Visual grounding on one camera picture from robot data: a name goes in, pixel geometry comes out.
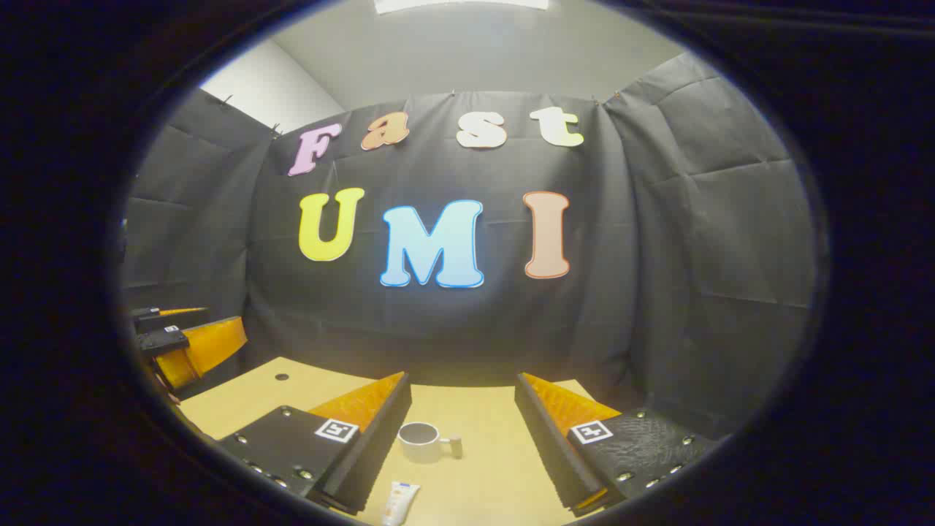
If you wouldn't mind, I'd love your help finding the black backdrop cloth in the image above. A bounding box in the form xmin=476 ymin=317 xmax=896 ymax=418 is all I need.
xmin=121 ymin=51 xmax=819 ymax=439

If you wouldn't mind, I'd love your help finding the white cup with wooden handle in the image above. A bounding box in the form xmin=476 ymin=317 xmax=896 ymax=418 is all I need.
xmin=398 ymin=422 xmax=463 ymax=464

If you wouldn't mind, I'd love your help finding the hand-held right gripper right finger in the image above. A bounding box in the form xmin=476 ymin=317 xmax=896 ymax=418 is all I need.
xmin=514 ymin=372 xmax=720 ymax=518

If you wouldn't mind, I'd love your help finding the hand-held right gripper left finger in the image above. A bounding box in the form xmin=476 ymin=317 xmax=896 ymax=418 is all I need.
xmin=218 ymin=371 xmax=412 ymax=516

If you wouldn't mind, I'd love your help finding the wooden desktop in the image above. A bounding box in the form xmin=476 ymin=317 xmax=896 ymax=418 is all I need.
xmin=179 ymin=357 xmax=622 ymax=526

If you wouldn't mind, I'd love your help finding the white toothpaste tube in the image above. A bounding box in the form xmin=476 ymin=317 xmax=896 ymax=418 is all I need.
xmin=381 ymin=481 xmax=421 ymax=526

